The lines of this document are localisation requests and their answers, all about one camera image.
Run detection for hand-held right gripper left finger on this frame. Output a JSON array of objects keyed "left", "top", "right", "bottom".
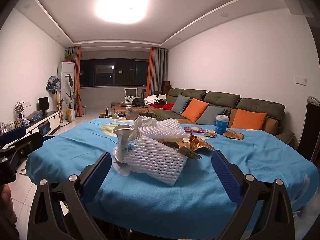
[{"left": 27, "top": 151, "right": 113, "bottom": 240}]

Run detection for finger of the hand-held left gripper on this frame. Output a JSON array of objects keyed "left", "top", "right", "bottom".
[
  {"left": 0, "top": 126, "right": 27, "bottom": 147},
  {"left": 10, "top": 132, "right": 44, "bottom": 159}
]

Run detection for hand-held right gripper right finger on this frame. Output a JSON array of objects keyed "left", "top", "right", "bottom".
[{"left": 211, "top": 150, "right": 295, "bottom": 240}]

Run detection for gold snack bag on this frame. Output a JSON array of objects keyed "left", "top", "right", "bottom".
[{"left": 162, "top": 132, "right": 215, "bottom": 160}]

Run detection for white foam net sleeve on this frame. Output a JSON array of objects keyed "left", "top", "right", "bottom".
[
  {"left": 123, "top": 135, "right": 188, "bottom": 187},
  {"left": 137, "top": 119, "right": 189, "bottom": 143}
]

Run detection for white tissue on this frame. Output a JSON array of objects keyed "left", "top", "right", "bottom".
[{"left": 129, "top": 116, "right": 157, "bottom": 140}]

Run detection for person's left hand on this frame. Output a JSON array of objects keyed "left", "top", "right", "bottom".
[{"left": 0, "top": 184, "right": 16, "bottom": 230}]

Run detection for white TV cabinet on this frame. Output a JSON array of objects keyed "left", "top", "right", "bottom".
[{"left": 0, "top": 110, "right": 60, "bottom": 155}]

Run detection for blue patterned plate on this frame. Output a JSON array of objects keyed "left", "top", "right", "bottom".
[{"left": 27, "top": 110, "right": 43, "bottom": 122}]

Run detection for vase with dry branches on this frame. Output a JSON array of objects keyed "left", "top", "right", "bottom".
[{"left": 14, "top": 101, "right": 25, "bottom": 119}]

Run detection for blue floral tablecloth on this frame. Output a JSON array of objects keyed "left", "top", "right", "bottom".
[{"left": 25, "top": 116, "right": 319, "bottom": 233}]

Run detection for black monitor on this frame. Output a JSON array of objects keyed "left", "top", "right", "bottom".
[{"left": 38, "top": 96, "right": 49, "bottom": 114}]

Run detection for brown snack packet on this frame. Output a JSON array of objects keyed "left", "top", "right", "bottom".
[{"left": 222, "top": 129, "right": 245, "bottom": 140}]

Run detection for blue cup with white lid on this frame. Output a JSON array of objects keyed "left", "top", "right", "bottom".
[{"left": 215, "top": 114, "right": 229, "bottom": 135}]

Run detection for tall leafy floor plant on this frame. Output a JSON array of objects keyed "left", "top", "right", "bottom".
[{"left": 61, "top": 74, "right": 82, "bottom": 123}]

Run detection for orange cushion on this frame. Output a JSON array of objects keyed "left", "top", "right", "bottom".
[
  {"left": 181, "top": 98, "right": 210, "bottom": 122},
  {"left": 230, "top": 108, "right": 267, "bottom": 130}
]

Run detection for fan with blue cover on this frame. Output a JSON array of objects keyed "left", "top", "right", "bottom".
[{"left": 46, "top": 75, "right": 61, "bottom": 95}]

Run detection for grey-blue cushion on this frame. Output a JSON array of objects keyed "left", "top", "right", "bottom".
[
  {"left": 195, "top": 105, "right": 227, "bottom": 125},
  {"left": 172, "top": 96, "right": 190, "bottom": 115}
]

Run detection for jars and cans cluster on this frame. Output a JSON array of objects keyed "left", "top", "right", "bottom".
[{"left": 99, "top": 106, "right": 125, "bottom": 119}]

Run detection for white standing air conditioner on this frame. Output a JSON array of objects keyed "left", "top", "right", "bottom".
[{"left": 57, "top": 61, "right": 75, "bottom": 120}]

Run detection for clear snack container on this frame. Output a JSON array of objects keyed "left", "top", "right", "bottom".
[{"left": 125, "top": 106, "right": 139, "bottom": 120}]

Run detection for orange and grey curtain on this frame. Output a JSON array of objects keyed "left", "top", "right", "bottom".
[
  {"left": 67, "top": 45, "right": 82, "bottom": 117},
  {"left": 145, "top": 46, "right": 168, "bottom": 95}
]

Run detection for green and brown sofa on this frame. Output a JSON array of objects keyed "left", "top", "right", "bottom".
[{"left": 114, "top": 88, "right": 295, "bottom": 145}]

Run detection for white office chair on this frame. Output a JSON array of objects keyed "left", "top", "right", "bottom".
[{"left": 124, "top": 87, "right": 138, "bottom": 103}]

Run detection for dark folded chair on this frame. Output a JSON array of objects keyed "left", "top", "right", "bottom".
[{"left": 296, "top": 96, "right": 320, "bottom": 160}]

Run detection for white clothes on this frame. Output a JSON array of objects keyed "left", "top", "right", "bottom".
[{"left": 145, "top": 94, "right": 167, "bottom": 103}]

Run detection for dark window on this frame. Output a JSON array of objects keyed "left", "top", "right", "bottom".
[{"left": 79, "top": 58, "right": 148, "bottom": 88}]

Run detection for round ceiling light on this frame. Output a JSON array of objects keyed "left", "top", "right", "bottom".
[{"left": 94, "top": 0, "right": 148, "bottom": 25}]

